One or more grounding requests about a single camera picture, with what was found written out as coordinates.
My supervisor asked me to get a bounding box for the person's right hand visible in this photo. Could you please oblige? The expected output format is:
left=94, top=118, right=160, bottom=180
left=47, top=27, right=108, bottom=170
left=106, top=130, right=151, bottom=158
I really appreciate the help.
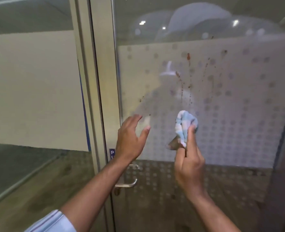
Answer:
left=173, top=125, right=207, bottom=200

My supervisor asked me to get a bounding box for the person's left hand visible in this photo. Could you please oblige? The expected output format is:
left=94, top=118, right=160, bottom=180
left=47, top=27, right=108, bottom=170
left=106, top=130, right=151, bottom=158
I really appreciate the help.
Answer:
left=115, top=115, right=151, bottom=165

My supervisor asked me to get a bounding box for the frosted glass side panel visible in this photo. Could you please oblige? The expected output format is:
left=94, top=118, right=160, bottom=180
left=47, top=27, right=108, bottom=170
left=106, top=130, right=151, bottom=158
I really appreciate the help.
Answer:
left=0, top=0, right=102, bottom=211

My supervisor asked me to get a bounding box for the frosted dotted glass door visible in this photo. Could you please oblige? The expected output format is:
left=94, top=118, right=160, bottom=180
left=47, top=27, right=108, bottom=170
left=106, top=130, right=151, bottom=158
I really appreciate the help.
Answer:
left=90, top=0, right=285, bottom=232

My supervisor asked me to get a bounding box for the silver door handle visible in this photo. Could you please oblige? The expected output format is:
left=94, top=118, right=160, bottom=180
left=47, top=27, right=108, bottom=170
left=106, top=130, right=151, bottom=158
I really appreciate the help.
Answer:
left=113, top=164, right=141, bottom=190

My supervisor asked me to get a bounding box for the light blue shirt sleeve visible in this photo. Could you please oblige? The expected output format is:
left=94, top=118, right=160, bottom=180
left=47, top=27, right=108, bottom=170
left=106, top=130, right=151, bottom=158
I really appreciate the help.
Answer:
left=24, top=209, right=78, bottom=232

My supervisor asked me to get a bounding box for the beige metal door frame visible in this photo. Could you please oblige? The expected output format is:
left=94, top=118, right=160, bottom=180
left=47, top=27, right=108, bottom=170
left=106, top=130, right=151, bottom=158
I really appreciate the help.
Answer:
left=68, top=0, right=114, bottom=232

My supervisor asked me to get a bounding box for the person's left forearm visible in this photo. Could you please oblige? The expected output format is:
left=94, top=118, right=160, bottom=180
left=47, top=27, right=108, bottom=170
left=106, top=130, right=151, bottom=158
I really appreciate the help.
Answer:
left=60, top=156, right=134, bottom=227

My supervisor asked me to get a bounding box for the person's right forearm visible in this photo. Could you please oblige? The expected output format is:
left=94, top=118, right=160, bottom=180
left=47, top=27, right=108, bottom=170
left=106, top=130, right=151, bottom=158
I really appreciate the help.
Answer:
left=186, top=190, right=241, bottom=232

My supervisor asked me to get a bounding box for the dark grey frame post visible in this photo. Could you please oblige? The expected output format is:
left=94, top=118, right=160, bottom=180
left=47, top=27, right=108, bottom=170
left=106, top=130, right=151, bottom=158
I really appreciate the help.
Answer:
left=259, top=83, right=285, bottom=232

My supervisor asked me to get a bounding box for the blue white cleaning cloth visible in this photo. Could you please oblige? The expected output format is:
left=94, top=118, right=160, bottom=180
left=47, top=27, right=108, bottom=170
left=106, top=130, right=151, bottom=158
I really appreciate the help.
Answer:
left=174, top=110, right=199, bottom=148

